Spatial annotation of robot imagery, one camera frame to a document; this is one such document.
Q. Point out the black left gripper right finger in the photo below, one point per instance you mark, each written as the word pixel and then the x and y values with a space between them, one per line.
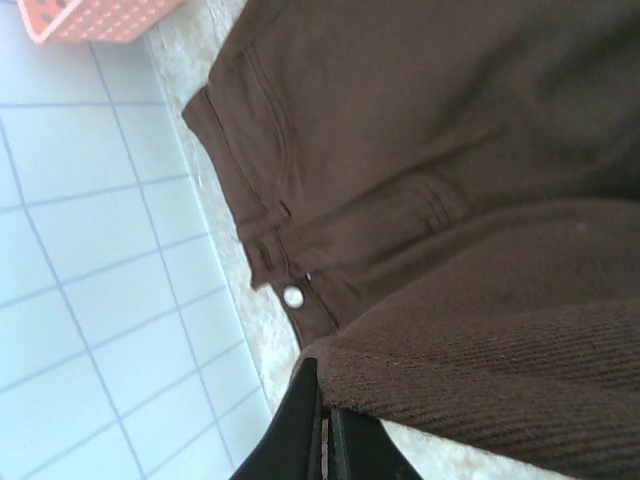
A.
pixel 360 450

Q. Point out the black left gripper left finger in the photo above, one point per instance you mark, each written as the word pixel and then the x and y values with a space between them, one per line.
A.
pixel 290 440

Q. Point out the brown long pants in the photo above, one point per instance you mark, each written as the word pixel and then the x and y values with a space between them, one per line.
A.
pixel 425 175

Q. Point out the pink perforated plastic basket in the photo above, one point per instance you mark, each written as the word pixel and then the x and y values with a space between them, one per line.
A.
pixel 95 20

